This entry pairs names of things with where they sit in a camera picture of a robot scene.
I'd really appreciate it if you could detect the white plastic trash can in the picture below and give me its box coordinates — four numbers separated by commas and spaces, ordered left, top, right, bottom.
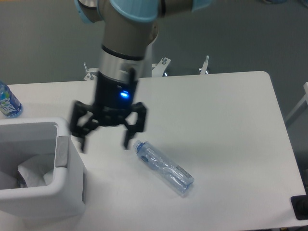
0, 117, 87, 219

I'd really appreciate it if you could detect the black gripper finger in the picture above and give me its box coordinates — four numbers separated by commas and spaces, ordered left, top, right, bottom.
69, 101, 100, 153
121, 102, 147, 150

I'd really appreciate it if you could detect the black clamp at table corner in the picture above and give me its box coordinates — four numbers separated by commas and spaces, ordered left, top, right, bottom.
291, 195, 308, 220

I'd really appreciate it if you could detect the white frame at right edge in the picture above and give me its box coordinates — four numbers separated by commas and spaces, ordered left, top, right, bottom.
285, 82, 308, 128

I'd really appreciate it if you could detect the clear plastic bottle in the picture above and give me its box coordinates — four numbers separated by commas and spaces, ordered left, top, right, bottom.
133, 140, 194, 198

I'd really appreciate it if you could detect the blue labelled water bottle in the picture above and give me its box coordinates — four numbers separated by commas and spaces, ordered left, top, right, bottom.
0, 81, 23, 118

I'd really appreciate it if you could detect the white paper wrapper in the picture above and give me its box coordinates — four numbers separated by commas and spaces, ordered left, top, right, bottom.
17, 154, 54, 188

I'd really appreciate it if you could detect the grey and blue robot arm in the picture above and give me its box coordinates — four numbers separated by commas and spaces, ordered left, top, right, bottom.
69, 0, 210, 151

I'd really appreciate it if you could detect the blue snack packet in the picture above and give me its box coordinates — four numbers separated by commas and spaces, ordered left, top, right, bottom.
17, 178, 27, 188

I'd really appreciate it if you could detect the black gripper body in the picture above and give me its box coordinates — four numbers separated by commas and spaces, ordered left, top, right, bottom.
93, 72, 138, 127

